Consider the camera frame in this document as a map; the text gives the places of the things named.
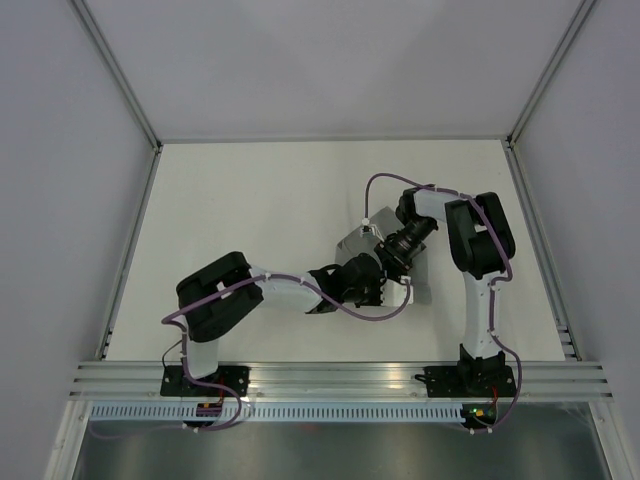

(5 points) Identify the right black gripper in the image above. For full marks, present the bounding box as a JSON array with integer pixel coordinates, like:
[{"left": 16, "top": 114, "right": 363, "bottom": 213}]
[{"left": 374, "top": 216, "right": 435, "bottom": 282}]

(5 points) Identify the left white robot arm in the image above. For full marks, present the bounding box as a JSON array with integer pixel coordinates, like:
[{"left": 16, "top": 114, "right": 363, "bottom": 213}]
[{"left": 176, "top": 251, "right": 386, "bottom": 396}]

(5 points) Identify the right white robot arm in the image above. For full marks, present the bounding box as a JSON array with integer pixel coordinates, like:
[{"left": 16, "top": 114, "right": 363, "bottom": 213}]
[{"left": 374, "top": 187, "right": 517, "bottom": 398}]

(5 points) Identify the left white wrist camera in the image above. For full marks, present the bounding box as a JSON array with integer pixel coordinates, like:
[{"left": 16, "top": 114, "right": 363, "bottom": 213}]
[{"left": 380, "top": 276, "right": 414, "bottom": 308}]

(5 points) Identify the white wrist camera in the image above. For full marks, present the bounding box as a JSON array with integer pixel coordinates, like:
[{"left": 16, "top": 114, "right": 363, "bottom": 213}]
[
  {"left": 380, "top": 276, "right": 414, "bottom": 308},
  {"left": 359, "top": 217, "right": 384, "bottom": 241}
]

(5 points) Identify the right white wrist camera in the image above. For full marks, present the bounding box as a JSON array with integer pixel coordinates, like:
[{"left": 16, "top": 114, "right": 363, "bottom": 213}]
[{"left": 359, "top": 217, "right": 384, "bottom": 241}]

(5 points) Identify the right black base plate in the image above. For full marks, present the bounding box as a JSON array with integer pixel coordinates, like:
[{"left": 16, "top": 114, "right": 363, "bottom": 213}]
[{"left": 413, "top": 366, "right": 516, "bottom": 399}]

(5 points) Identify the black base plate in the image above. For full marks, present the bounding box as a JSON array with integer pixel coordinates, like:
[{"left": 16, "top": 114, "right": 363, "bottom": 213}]
[
  {"left": 160, "top": 365, "right": 250, "bottom": 398},
  {"left": 413, "top": 366, "right": 516, "bottom": 399}
]

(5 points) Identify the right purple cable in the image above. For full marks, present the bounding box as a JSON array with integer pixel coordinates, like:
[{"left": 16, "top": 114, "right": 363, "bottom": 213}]
[{"left": 363, "top": 172, "right": 524, "bottom": 436}]

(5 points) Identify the purple cable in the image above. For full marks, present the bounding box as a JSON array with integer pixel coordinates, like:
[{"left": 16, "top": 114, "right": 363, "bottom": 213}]
[
  {"left": 363, "top": 172, "right": 524, "bottom": 436},
  {"left": 89, "top": 277, "right": 414, "bottom": 441}
]

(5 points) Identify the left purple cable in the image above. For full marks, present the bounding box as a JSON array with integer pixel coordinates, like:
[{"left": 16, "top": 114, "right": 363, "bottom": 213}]
[{"left": 89, "top": 277, "right": 414, "bottom": 441}]

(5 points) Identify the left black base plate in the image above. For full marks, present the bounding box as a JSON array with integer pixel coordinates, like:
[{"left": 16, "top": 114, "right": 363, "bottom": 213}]
[{"left": 160, "top": 365, "right": 250, "bottom": 398}]

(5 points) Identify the aluminium mounting rail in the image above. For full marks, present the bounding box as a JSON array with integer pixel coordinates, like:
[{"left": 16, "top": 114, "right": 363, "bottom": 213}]
[{"left": 66, "top": 361, "right": 613, "bottom": 403}]

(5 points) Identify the white slotted cable duct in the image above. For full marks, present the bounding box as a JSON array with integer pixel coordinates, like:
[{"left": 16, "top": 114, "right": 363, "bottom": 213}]
[{"left": 90, "top": 401, "right": 464, "bottom": 423}]

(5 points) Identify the right aluminium frame post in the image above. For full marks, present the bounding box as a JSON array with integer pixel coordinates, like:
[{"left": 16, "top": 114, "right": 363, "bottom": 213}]
[{"left": 505, "top": 0, "right": 600, "bottom": 149}]

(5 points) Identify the aluminium frame post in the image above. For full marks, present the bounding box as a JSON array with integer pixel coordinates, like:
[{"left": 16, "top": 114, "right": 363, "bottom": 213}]
[
  {"left": 68, "top": 0, "right": 162, "bottom": 153},
  {"left": 505, "top": 0, "right": 600, "bottom": 149}
]

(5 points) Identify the left aluminium frame post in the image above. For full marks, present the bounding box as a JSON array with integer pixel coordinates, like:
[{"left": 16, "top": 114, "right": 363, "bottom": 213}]
[{"left": 68, "top": 0, "right": 162, "bottom": 153}]

